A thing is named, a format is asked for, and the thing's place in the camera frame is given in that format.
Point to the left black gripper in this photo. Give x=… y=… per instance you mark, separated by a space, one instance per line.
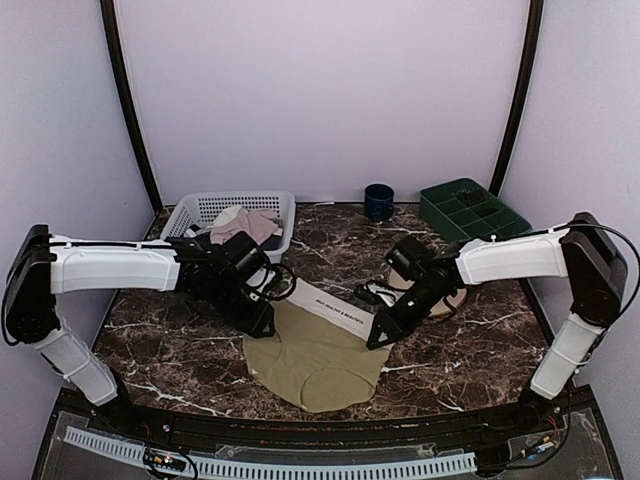
x=254 y=324

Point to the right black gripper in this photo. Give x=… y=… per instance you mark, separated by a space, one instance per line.
x=393 y=326

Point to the olive green underwear white waistband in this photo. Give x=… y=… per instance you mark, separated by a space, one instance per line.
x=317 y=360

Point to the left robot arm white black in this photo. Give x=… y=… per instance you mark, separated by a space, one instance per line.
x=48 y=266

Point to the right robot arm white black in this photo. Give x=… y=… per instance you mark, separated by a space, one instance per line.
x=581 y=251

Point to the pink underwear in basket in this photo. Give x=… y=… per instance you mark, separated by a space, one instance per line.
x=258 y=224

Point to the beige bird pattern plate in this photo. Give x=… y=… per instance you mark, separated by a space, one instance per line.
x=444 y=308

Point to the black garment in basket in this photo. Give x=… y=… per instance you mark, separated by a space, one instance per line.
x=202 y=237

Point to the white plastic laundry basket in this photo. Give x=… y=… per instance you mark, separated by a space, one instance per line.
x=196 y=212

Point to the green compartment tray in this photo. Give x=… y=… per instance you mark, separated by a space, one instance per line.
x=461 y=210

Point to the dark blue mug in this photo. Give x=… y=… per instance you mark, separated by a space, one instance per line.
x=378 y=202

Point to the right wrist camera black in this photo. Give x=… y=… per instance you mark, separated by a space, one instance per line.
x=409 y=258

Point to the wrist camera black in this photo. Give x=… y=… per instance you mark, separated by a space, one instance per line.
x=409 y=258
x=244 y=255

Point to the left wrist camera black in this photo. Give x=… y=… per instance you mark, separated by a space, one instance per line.
x=244 y=255

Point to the black front rail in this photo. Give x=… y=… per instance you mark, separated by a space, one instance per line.
x=486 y=429

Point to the white slotted cable duct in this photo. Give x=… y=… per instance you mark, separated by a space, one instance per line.
x=166 y=463

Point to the left black frame post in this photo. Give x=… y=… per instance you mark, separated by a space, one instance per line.
x=128 y=109

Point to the black frame post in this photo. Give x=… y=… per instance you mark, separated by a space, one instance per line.
x=128 y=109
x=521 y=88

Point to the right black frame post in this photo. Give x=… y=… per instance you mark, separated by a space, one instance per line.
x=521 y=88

